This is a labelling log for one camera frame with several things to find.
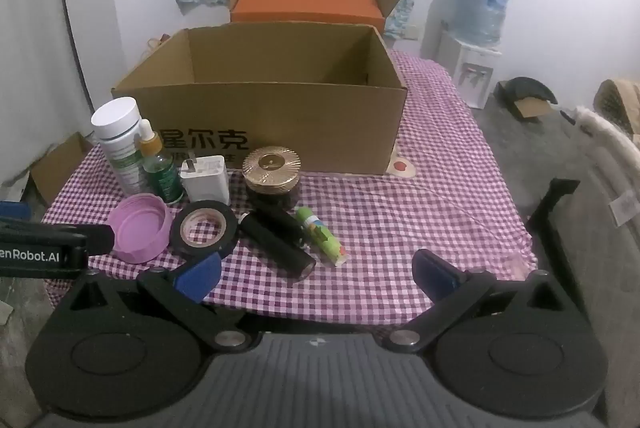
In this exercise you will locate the purple checkered tablecloth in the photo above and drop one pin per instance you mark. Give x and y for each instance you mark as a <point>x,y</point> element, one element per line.
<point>375,233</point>

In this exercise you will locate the gold lid jar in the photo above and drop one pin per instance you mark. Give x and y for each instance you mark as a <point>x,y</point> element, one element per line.
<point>272,167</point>

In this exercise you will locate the cardboard piece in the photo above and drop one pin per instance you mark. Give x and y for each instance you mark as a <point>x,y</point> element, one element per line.
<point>532,108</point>

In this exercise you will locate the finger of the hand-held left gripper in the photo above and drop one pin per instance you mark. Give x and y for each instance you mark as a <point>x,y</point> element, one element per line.
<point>100,240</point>
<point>15,210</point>

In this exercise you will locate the black tape roll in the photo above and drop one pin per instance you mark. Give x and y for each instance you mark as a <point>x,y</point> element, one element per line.
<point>205,250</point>

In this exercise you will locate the green glue stick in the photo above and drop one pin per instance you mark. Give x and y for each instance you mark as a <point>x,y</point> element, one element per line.
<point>320,235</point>

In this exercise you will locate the white charger adapter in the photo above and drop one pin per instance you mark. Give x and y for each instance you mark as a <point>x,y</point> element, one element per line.
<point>207,183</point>

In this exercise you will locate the black dustpan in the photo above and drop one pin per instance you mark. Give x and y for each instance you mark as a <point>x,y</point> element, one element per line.
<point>525,87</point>

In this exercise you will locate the small cardboard box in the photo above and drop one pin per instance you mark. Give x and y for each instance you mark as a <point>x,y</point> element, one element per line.
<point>60,167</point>

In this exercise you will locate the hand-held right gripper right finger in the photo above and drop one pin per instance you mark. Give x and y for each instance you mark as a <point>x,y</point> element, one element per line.
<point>434,278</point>

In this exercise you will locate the orange box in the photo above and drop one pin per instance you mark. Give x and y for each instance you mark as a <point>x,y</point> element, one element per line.
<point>300,2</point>

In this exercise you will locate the beige round pad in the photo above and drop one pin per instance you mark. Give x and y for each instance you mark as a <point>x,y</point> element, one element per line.
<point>400,167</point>

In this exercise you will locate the brown cardboard box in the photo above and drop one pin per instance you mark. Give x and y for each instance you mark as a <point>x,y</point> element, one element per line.
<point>300,127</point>

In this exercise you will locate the white pill bottle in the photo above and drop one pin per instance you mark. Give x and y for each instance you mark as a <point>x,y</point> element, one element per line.
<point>117,127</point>

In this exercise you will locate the green dropper bottle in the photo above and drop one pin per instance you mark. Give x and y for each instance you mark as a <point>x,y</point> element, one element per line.
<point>160,173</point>

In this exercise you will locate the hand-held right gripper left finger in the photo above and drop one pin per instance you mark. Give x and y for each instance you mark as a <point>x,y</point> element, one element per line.
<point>197,278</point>

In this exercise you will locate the pink plastic lid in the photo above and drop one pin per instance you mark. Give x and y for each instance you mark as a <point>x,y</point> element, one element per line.
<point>137,228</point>

